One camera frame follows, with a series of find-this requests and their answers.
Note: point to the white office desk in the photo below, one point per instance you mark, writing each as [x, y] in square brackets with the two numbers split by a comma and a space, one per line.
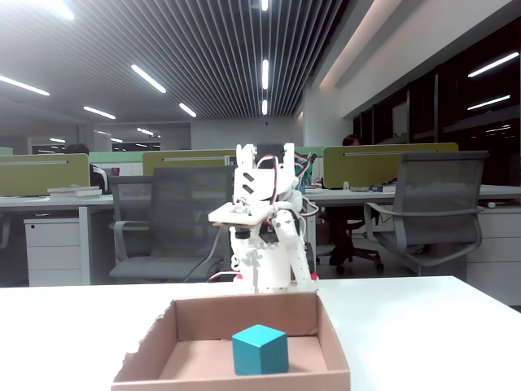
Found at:
[350, 196]
[24, 200]

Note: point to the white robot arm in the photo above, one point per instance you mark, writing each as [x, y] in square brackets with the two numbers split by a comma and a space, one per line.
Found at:
[260, 179]

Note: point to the seated person dark hair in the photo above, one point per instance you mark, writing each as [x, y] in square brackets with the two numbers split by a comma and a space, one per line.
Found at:
[352, 140]

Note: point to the white wrist camera mount plate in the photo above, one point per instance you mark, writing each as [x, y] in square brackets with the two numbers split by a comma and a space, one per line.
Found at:
[240, 216]

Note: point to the stack of papers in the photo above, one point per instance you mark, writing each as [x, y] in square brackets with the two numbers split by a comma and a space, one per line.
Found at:
[75, 191]

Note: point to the black swivel office chair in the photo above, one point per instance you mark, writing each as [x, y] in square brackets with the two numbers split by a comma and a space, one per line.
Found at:
[350, 248]

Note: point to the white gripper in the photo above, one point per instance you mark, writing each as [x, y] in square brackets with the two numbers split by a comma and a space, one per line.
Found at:
[245, 252]

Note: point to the pale green desk partition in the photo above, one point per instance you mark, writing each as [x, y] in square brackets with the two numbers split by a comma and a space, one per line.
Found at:
[118, 159]

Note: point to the row of upright books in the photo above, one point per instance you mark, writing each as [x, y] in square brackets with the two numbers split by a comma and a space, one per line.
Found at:
[230, 161]

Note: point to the olive desk partition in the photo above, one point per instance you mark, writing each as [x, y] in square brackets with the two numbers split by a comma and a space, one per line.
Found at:
[40, 175]
[183, 161]
[366, 167]

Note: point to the ceiling strip light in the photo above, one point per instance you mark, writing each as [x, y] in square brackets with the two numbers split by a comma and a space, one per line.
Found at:
[99, 112]
[57, 8]
[265, 74]
[264, 107]
[265, 4]
[187, 110]
[148, 78]
[24, 85]

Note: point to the white drawer cabinet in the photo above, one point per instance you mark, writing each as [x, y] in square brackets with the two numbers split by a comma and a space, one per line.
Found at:
[500, 252]
[53, 252]

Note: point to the grey mesh office chair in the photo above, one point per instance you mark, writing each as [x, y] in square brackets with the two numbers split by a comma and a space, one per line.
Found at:
[439, 195]
[183, 203]

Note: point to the seated person black white jacket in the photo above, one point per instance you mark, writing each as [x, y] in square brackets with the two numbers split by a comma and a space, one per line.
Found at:
[97, 175]

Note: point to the red table clamp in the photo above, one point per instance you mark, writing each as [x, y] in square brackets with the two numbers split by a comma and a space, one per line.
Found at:
[314, 277]

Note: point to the blue cube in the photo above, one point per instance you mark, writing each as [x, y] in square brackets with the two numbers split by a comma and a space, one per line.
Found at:
[260, 350]

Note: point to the brown cardboard box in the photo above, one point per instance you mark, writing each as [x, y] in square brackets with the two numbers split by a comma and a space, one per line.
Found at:
[195, 362]

